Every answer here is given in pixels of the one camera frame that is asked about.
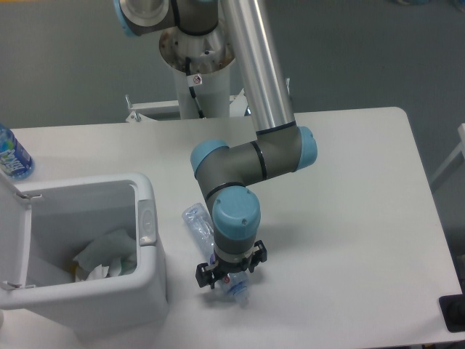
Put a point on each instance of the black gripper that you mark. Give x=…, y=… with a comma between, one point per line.
x=208, y=274

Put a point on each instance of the crushed clear plastic bottle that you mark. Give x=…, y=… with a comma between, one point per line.
x=200, y=225

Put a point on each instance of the white tissue paper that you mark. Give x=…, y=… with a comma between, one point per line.
x=113, y=254

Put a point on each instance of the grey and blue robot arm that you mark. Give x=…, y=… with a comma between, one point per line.
x=225, y=173

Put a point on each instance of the white plastic trash can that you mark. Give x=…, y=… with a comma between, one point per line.
x=44, y=225

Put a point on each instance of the black clamp at table edge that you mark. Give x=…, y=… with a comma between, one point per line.
x=452, y=307

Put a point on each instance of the blue labelled water bottle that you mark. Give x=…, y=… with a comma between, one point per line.
x=16, y=162

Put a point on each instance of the white furniture leg at right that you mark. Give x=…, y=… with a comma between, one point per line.
x=451, y=163

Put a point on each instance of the white pedestal base frame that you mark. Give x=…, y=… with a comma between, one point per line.
x=166, y=110

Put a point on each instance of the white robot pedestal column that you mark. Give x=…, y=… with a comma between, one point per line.
x=201, y=69

